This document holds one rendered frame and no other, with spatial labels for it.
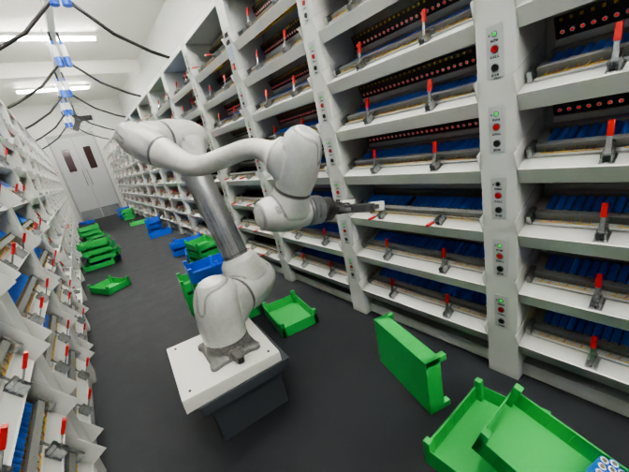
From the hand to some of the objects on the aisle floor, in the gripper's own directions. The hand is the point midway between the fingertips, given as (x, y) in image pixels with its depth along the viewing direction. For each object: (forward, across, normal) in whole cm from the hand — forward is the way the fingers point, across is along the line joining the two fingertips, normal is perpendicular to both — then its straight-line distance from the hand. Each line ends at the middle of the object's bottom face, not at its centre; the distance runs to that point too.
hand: (366, 204), depth 108 cm
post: (+41, -35, -58) cm, 79 cm away
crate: (+2, +58, -61) cm, 84 cm away
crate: (+6, -63, -65) cm, 91 cm away
